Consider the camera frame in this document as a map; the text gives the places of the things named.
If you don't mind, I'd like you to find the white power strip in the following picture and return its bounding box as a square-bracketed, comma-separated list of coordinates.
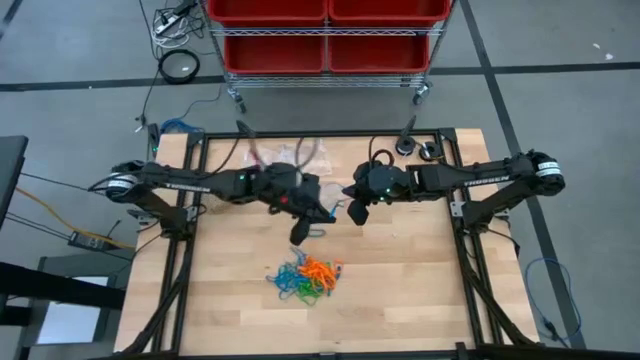
[153, 13, 183, 35]

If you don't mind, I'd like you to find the orange floor cable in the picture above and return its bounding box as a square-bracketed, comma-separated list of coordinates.
[13, 185, 137, 250]

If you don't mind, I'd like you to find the black desk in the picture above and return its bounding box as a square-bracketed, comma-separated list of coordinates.
[0, 134, 30, 231]

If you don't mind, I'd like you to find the orange rubber band tangle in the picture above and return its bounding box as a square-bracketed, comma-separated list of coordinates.
[298, 255, 346, 296]

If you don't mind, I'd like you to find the black power adapter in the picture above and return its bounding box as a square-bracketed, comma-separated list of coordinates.
[66, 230, 110, 252]

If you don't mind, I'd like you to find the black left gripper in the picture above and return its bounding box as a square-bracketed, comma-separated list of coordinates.
[248, 161, 338, 247]

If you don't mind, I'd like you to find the black bench frame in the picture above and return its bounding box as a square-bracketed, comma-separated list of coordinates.
[0, 254, 127, 360]

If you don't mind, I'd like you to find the small cardboard box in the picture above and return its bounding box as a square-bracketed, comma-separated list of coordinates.
[204, 195, 240, 216]

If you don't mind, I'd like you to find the red plastic bin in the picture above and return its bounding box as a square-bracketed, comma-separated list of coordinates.
[328, 0, 454, 28]
[206, 0, 330, 28]
[222, 34, 327, 76]
[327, 34, 432, 76]

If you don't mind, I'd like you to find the black device with green light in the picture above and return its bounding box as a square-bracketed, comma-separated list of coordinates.
[147, 123, 162, 154]

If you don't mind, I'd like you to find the blue cable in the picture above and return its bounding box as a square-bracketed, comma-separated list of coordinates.
[159, 117, 195, 135]
[523, 256, 584, 347]

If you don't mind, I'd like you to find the blue rubber band tangle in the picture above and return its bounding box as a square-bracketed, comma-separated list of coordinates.
[264, 246, 312, 302]

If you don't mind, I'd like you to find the yellow wire spool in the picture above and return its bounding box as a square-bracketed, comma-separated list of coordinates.
[418, 141, 443, 163]

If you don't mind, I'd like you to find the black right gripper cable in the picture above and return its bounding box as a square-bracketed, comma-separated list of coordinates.
[368, 134, 397, 169]

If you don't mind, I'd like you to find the white coiled cable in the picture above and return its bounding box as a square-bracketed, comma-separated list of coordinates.
[151, 28, 192, 50]

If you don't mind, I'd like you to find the black aluminium rig frame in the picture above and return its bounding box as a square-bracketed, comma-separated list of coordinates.
[119, 127, 542, 360]

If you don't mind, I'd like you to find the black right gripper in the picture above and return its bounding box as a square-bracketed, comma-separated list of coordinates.
[341, 163, 413, 227]

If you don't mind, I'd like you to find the wire shelving cart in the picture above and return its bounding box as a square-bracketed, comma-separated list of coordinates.
[198, 0, 460, 114]

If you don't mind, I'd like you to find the green rubber band tangle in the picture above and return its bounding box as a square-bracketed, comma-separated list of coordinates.
[285, 279, 335, 308]

